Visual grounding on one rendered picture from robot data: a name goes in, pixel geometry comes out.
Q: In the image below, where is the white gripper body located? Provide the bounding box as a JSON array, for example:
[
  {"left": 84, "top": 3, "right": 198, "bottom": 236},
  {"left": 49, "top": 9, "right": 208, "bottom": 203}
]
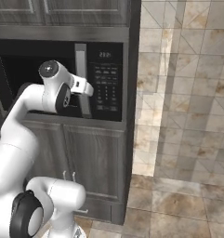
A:
[{"left": 79, "top": 75, "right": 95, "bottom": 98}]

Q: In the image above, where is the black microwave oven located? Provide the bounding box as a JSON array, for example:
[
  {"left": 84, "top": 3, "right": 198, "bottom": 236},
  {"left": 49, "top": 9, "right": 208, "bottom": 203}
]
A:
[{"left": 0, "top": 40, "right": 124, "bottom": 123}]

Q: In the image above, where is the dark grey lower cupboard door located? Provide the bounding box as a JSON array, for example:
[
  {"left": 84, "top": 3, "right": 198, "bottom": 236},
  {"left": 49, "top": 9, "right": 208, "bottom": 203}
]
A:
[
  {"left": 21, "top": 120, "right": 71, "bottom": 188},
  {"left": 62, "top": 124, "right": 127, "bottom": 201}
]

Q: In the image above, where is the dark grey cupboard door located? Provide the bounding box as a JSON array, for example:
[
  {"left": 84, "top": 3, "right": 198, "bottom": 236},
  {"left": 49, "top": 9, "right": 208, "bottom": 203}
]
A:
[
  {"left": 21, "top": 120, "right": 71, "bottom": 188},
  {"left": 42, "top": 0, "right": 132, "bottom": 28},
  {"left": 0, "top": 0, "right": 46, "bottom": 26},
  {"left": 62, "top": 124, "right": 127, "bottom": 201}
]

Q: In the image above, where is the black microwave door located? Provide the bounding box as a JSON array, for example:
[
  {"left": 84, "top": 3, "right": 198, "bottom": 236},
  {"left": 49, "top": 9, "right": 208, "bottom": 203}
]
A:
[{"left": 0, "top": 42, "right": 93, "bottom": 120}]

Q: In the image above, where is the dark grey upper cupboard door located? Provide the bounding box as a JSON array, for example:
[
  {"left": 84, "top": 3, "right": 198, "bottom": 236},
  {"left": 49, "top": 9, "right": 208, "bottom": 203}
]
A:
[
  {"left": 0, "top": 0, "right": 46, "bottom": 26},
  {"left": 42, "top": 0, "right": 132, "bottom": 28}
]

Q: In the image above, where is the tall dark grey cabinet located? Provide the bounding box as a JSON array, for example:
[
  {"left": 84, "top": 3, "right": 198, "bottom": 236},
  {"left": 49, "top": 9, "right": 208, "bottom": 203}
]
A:
[{"left": 0, "top": 0, "right": 142, "bottom": 226}]

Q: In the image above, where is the dark grey drawer front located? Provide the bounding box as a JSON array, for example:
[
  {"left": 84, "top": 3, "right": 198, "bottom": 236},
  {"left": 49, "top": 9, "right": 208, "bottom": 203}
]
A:
[{"left": 73, "top": 198, "right": 113, "bottom": 221}]

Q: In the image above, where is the grey microwave door handle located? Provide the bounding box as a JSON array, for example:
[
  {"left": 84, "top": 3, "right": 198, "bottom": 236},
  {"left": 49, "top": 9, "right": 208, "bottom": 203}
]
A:
[{"left": 73, "top": 43, "right": 93, "bottom": 120}]

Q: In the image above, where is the silver drawer handle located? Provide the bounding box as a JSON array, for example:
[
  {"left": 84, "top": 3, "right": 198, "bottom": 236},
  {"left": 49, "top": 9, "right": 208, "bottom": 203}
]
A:
[{"left": 73, "top": 208, "right": 89, "bottom": 216}]

